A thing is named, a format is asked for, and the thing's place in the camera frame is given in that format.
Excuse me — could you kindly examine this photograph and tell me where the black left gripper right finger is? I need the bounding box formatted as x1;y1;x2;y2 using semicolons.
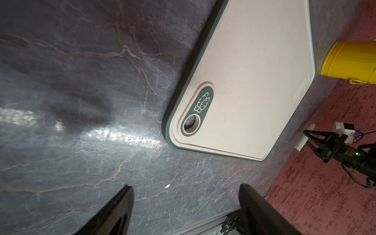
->
239;184;300;235

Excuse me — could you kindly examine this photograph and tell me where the aluminium front rail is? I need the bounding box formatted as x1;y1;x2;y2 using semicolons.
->
166;206;240;235

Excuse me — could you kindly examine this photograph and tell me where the yellow metal pencil bucket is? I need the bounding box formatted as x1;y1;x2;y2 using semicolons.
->
321;40;376;86

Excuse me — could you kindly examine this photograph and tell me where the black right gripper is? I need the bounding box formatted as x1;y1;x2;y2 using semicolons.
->
303;130;376;176

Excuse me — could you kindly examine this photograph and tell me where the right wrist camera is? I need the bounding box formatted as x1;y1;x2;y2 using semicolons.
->
333;122;360;144

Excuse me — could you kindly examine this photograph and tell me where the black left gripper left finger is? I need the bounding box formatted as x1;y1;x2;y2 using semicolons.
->
75;185;134;235

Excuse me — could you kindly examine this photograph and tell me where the beige green-edged cutting board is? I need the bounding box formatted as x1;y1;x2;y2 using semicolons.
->
162;1;316;161

